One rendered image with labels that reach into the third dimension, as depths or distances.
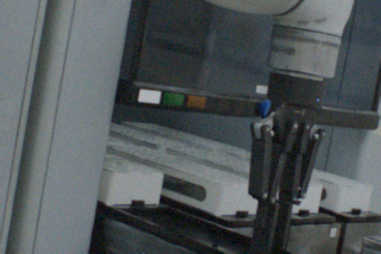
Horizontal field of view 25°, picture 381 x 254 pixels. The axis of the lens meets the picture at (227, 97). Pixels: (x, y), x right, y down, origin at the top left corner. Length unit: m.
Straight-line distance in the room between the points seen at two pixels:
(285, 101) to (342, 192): 0.46
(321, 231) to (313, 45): 0.45
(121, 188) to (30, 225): 0.16
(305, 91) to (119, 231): 0.32
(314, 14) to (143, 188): 0.38
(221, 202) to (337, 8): 0.37
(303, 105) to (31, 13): 0.36
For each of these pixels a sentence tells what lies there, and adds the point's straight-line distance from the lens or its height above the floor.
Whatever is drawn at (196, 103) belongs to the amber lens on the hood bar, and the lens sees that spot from 1.26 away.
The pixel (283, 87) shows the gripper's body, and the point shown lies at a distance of 1.10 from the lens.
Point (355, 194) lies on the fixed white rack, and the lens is 1.57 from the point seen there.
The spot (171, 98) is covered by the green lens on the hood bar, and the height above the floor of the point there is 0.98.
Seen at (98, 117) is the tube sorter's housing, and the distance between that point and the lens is 1.18.
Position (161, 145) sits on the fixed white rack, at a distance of 1.63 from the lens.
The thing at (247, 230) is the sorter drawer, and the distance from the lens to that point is 1.30.
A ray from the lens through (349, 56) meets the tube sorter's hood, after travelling 1.55.
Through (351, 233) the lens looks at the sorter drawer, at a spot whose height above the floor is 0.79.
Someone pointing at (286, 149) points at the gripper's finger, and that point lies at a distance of 1.12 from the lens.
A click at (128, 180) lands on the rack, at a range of 1.26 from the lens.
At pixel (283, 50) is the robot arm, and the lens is 1.10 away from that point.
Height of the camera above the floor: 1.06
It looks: 3 degrees down
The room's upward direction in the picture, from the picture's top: 10 degrees clockwise
